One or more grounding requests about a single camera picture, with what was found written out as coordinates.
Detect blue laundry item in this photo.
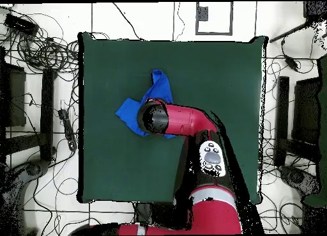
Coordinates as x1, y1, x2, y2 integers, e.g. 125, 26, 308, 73
115, 68, 177, 139

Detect dark green table cloth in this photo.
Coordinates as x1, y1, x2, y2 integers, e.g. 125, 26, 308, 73
303, 54, 327, 208
77, 32, 268, 204

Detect black power strip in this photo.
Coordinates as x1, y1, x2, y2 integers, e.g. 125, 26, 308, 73
57, 109, 78, 152

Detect black stand bar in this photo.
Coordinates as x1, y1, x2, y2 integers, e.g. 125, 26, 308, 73
39, 68, 55, 162
274, 75, 290, 167

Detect grey stand foot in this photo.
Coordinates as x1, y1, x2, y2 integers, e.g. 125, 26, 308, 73
4, 159, 50, 235
278, 165, 320, 197

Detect black box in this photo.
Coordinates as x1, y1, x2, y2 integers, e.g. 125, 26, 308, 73
0, 63, 27, 128
292, 77, 321, 145

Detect black rod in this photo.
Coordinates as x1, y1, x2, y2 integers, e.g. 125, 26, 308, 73
269, 20, 315, 43

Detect black power brick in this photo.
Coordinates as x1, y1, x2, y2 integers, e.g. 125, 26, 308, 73
3, 13, 39, 37

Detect grey floor frame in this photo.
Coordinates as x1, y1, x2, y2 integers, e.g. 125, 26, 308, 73
195, 1, 234, 36

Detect tangled black cables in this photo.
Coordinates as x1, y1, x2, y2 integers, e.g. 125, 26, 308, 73
0, 5, 80, 81

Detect black cable adapter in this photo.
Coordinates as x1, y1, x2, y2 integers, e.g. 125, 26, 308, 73
284, 55, 300, 72

